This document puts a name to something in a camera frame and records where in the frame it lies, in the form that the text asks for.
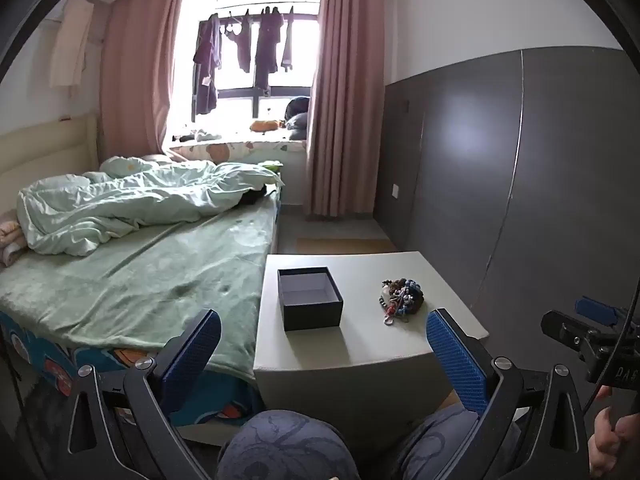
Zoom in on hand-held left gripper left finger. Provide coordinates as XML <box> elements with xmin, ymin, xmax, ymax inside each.
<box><xmin>65</xmin><ymin>308</ymin><xmax>222</xmax><ymax>480</ymax></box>

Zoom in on pink folded blanket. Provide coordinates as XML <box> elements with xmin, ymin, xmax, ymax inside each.
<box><xmin>0</xmin><ymin>207</ymin><xmax>27</xmax><ymax>267</ymax></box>

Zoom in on dark blue bags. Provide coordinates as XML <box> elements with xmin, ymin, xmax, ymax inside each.
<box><xmin>284</xmin><ymin>96</ymin><xmax>312</xmax><ymax>142</ymax></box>

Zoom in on dark blue box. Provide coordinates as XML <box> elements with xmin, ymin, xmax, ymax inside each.
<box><xmin>277</xmin><ymin>267</ymin><xmax>345</xmax><ymax>332</ymax></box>

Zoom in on pile of mixed jewelry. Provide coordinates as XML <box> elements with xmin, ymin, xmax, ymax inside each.
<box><xmin>377</xmin><ymin>277</ymin><xmax>426</xmax><ymax>326</ymax></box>

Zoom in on cream hanging cloth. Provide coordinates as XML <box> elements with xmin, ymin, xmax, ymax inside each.
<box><xmin>49</xmin><ymin>0</ymin><xmax>96</xmax><ymax>89</ymax></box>

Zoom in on clothes drying rail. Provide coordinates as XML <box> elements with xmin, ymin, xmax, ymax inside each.
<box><xmin>215</xmin><ymin>2</ymin><xmax>321</xmax><ymax>25</ymax></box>

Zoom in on dark purple hanging shirt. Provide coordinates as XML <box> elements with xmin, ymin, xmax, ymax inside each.
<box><xmin>192</xmin><ymin>14</ymin><xmax>223</xmax><ymax>117</ymax></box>

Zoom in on printed window seat cushion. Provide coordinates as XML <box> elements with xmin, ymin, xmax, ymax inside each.
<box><xmin>169</xmin><ymin>140</ymin><xmax>307</xmax><ymax>165</ymax></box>

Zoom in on cream padded headboard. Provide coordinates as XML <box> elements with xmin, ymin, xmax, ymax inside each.
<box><xmin>0</xmin><ymin>112</ymin><xmax>101</xmax><ymax>213</ymax></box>

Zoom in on person's right hand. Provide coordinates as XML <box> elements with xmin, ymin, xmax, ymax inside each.
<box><xmin>587</xmin><ymin>385</ymin><xmax>640</xmax><ymax>478</ymax></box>

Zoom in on small dark hanging garment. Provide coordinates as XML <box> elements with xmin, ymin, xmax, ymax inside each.
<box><xmin>230</xmin><ymin>19</ymin><xmax>254</xmax><ymax>75</ymax></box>

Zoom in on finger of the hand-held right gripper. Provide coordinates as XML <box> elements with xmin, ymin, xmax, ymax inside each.
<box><xmin>541</xmin><ymin>310</ymin><xmax>601</xmax><ymax>358</ymax></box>
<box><xmin>574</xmin><ymin>296</ymin><xmax>632</xmax><ymax>328</ymax></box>

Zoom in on bed with green sheet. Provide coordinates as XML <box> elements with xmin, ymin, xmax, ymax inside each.
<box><xmin>0</xmin><ymin>160</ymin><xmax>286</xmax><ymax>428</ymax></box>

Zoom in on green printed pillow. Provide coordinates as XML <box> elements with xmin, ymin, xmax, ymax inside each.
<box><xmin>99</xmin><ymin>155</ymin><xmax>171</xmax><ymax>179</ymax></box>

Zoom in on small clothes on sill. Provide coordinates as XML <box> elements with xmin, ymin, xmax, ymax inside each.
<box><xmin>172</xmin><ymin>129</ymin><xmax>222</xmax><ymax>144</ymax></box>

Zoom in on flat brown cardboard sheet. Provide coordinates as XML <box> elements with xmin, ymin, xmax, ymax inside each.
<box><xmin>295</xmin><ymin>237</ymin><xmax>397</xmax><ymax>256</ymax></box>

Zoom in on white side table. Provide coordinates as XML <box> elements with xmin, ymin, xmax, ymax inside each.
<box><xmin>252</xmin><ymin>251</ymin><xmax>490</xmax><ymax>436</ymax></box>

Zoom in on long dark hanging garment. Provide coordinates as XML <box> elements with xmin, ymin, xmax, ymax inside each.
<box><xmin>252</xmin><ymin>6</ymin><xmax>286</xmax><ymax>97</ymax></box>

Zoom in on pink curtain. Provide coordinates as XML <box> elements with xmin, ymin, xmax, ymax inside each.
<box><xmin>304</xmin><ymin>0</ymin><xmax>400</xmax><ymax>221</ymax></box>
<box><xmin>99</xmin><ymin>0</ymin><xmax>191</xmax><ymax>168</ymax></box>

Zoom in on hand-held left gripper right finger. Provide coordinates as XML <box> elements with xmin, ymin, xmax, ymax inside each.
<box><xmin>425</xmin><ymin>308</ymin><xmax>593</xmax><ymax>480</ymax></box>

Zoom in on person's right leg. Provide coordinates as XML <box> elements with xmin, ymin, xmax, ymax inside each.
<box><xmin>394</xmin><ymin>402</ymin><xmax>522</xmax><ymax>480</ymax></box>

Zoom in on narrow dark hanging garment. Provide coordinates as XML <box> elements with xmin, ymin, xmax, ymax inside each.
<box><xmin>281</xmin><ymin>7</ymin><xmax>297</xmax><ymax>73</ymax></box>

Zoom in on light green duvet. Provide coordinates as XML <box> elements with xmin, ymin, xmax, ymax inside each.
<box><xmin>16</xmin><ymin>160</ymin><xmax>285</xmax><ymax>257</ymax></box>

